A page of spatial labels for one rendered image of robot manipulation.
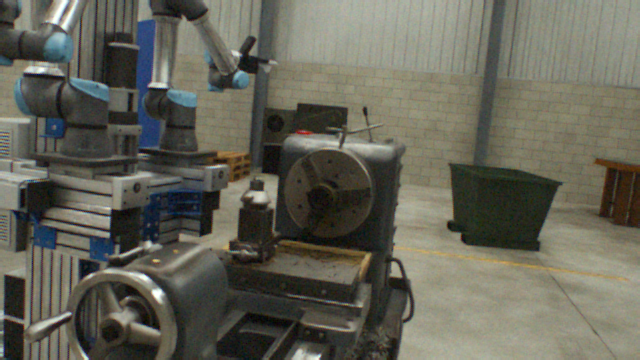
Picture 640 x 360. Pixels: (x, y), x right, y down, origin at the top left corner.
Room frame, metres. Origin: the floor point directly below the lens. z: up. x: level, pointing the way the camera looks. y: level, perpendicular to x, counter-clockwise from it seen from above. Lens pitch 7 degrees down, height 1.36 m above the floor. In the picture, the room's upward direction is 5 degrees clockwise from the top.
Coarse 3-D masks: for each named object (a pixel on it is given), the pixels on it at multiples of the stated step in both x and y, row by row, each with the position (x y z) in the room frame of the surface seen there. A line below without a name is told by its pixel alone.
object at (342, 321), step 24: (240, 288) 1.26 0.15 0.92; (264, 288) 1.26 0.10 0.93; (360, 288) 1.33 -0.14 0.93; (264, 312) 1.24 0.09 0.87; (288, 312) 1.23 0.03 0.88; (312, 312) 1.20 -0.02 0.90; (336, 312) 1.21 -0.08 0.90; (360, 312) 1.20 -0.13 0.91; (312, 336) 1.11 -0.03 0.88; (336, 336) 1.11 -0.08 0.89
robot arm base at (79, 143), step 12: (72, 132) 1.59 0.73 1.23; (84, 132) 1.59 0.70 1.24; (96, 132) 1.61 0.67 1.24; (72, 144) 1.58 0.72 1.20; (84, 144) 1.59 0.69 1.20; (96, 144) 1.60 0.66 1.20; (108, 144) 1.64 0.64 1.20; (72, 156) 1.57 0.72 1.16; (84, 156) 1.58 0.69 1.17; (96, 156) 1.59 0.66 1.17; (108, 156) 1.63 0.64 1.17
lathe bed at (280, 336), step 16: (224, 320) 1.19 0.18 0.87; (240, 320) 1.21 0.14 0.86; (256, 320) 1.33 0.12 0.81; (272, 320) 1.44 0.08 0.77; (288, 320) 1.43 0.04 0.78; (224, 336) 1.11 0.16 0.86; (240, 336) 1.20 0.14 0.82; (256, 336) 1.21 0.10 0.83; (272, 336) 1.20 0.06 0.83; (288, 336) 1.15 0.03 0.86; (224, 352) 1.12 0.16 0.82; (240, 352) 1.21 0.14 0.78; (256, 352) 1.20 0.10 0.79; (272, 352) 1.05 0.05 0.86; (288, 352) 1.11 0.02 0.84; (304, 352) 1.06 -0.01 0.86; (320, 352) 1.07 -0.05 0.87; (336, 352) 1.39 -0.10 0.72
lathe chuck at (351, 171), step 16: (320, 160) 1.88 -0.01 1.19; (336, 160) 1.87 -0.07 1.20; (352, 160) 1.85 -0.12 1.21; (288, 176) 1.90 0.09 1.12; (304, 176) 1.89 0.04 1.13; (336, 176) 1.87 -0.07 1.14; (352, 176) 1.85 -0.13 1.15; (368, 176) 1.84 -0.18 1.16; (288, 192) 1.90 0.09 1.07; (304, 192) 1.89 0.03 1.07; (288, 208) 1.90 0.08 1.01; (304, 208) 1.89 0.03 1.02; (336, 208) 1.86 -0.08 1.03; (352, 208) 1.85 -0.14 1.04; (368, 208) 1.84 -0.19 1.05; (320, 224) 1.87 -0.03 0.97; (336, 224) 1.86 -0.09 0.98; (352, 224) 1.85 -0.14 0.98
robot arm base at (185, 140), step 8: (168, 128) 2.07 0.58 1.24; (176, 128) 2.06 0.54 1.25; (184, 128) 2.07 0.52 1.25; (192, 128) 2.09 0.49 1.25; (168, 136) 2.06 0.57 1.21; (176, 136) 2.05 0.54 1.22; (184, 136) 2.06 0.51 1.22; (192, 136) 2.09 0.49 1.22; (160, 144) 2.07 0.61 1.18; (168, 144) 2.04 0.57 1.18; (176, 144) 2.04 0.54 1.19; (184, 144) 2.06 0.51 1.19; (192, 144) 2.08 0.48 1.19
